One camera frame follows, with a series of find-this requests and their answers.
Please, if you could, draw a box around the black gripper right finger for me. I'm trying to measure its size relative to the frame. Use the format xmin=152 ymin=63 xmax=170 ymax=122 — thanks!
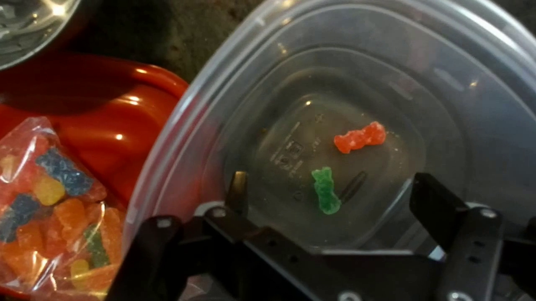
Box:
xmin=410 ymin=172 xmax=503 ymax=301

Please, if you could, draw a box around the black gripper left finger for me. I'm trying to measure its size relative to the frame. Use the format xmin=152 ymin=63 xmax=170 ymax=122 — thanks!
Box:
xmin=202 ymin=170 xmax=256 ymax=244

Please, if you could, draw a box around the green gummy candy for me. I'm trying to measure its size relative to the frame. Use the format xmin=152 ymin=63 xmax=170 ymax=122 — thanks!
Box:
xmin=311 ymin=165 xmax=341 ymax=215

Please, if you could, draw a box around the red gummy candy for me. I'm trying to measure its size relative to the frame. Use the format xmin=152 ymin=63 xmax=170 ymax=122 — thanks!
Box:
xmin=333 ymin=122 xmax=386 ymax=153

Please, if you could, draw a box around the transparent plastic bowl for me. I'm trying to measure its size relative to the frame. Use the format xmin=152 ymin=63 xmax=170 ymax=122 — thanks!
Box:
xmin=125 ymin=0 xmax=536 ymax=250

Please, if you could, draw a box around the silver metal bowl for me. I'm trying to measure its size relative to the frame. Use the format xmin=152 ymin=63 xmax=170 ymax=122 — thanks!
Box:
xmin=0 ymin=0 xmax=81 ymax=70

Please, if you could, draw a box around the red plastic plate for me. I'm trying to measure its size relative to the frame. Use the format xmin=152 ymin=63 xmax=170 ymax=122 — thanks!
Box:
xmin=0 ymin=53 xmax=185 ymax=217

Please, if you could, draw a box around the bag of gummy candies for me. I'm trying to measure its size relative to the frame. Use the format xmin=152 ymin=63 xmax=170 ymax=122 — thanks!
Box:
xmin=0 ymin=117 xmax=123 ymax=301

